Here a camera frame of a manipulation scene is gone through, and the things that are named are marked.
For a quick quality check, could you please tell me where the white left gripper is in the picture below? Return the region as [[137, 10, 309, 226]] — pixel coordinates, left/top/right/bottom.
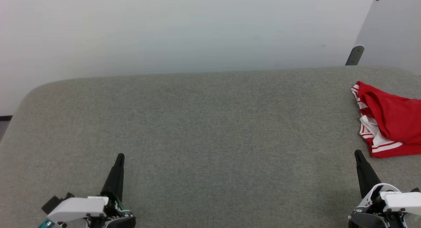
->
[[48, 153, 136, 228]]

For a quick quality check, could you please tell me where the grey fabric sofa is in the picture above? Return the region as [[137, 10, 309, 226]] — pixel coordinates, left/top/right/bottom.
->
[[0, 66, 421, 228]]

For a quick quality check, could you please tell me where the grey metal bracket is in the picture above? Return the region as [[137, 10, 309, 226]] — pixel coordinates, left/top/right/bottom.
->
[[345, 45, 365, 66]]

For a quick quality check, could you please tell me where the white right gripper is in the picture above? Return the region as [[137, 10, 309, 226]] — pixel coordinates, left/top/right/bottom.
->
[[349, 150, 421, 228]]

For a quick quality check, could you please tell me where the red and white basketball jersey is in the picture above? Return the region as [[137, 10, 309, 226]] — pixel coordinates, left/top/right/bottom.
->
[[350, 81, 421, 159]]

